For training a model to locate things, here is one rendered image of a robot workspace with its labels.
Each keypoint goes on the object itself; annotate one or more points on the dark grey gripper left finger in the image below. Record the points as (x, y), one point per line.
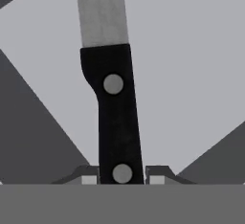
(85, 174)

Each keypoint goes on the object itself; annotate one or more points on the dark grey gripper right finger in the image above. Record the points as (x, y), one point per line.
(159, 174)

